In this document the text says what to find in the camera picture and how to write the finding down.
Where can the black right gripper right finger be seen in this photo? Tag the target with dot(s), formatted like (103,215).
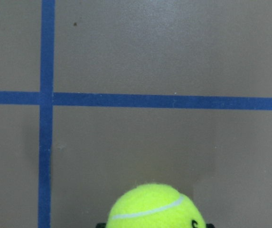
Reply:
(210,226)

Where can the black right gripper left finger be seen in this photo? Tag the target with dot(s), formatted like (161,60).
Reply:
(100,225)

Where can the yellow tennis ball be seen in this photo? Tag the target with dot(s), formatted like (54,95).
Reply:
(154,205)

